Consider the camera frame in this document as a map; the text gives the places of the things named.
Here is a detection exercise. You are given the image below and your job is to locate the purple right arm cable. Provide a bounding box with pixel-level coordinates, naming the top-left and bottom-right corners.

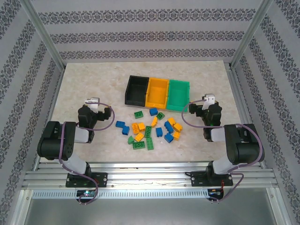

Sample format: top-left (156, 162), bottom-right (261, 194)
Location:
top-left (182, 99), bottom-right (263, 205)

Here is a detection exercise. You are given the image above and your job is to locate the yellow plastic bin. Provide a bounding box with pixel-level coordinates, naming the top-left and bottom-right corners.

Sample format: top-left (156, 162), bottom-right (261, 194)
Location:
top-left (145, 77), bottom-right (170, 110)

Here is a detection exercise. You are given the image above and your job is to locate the aluminium frame post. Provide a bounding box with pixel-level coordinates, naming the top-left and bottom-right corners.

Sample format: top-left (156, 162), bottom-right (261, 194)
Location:
top-left (22, 0), bottom-right (67, 70)
top-left (230, 0), bottom-right (275, 70)

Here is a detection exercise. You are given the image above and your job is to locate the green plastic bin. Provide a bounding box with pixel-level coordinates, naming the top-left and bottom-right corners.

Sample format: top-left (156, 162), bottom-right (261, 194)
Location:
top-left (165, 79), bottom-right (191, 111)

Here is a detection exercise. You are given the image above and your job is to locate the small circuit board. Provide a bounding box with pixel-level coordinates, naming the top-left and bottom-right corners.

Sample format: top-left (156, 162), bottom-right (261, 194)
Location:
top-left (208, 189), bottom-right (225, 197)
top-left (76, 190), bottom-right (96, 198)

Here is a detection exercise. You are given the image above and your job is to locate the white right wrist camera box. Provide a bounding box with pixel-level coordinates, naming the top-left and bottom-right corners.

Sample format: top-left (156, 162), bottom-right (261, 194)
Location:
top-left (202, 93), bottom-right (217, 110)

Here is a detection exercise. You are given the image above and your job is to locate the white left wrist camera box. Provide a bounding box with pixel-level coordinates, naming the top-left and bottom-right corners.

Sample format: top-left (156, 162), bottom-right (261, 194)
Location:
top-left (84, 97), bottom-right (100, 114)

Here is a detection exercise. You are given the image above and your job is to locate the grey metal panel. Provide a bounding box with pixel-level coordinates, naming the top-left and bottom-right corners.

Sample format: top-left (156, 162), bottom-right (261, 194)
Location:
top-left (22, 198), bottom-right (280, 225)

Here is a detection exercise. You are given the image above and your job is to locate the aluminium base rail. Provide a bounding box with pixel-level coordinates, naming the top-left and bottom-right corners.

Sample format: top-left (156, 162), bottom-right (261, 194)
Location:
top-left (22, 161), bottom-right (279, 191)

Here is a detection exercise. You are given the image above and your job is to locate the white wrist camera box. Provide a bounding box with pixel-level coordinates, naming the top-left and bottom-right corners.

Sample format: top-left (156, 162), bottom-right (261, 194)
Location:
top-left (84, 97), bottom-right (100, 114)
top-left (202, 93), bottom-right (217, 110)

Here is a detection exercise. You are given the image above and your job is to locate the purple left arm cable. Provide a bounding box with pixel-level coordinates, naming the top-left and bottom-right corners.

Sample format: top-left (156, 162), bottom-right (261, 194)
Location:
top-left (58, 101), bottom-right (116, 206)

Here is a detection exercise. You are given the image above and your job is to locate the black plastic bin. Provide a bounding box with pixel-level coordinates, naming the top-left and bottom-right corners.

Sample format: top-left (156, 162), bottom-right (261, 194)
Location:
top-left (124, 75), bottom-right (150, 106)

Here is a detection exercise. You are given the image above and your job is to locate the slotted grey cable duct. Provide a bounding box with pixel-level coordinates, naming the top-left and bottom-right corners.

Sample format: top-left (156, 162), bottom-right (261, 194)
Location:
top-left (31, 189), bottom-right (212, 200)

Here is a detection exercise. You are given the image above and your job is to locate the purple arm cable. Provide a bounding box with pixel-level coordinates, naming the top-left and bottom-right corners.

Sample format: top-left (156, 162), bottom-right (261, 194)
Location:
top-left (182, 99), bottom-right (263, 205)
top-left (58, 101), bottom-right (116, 206)

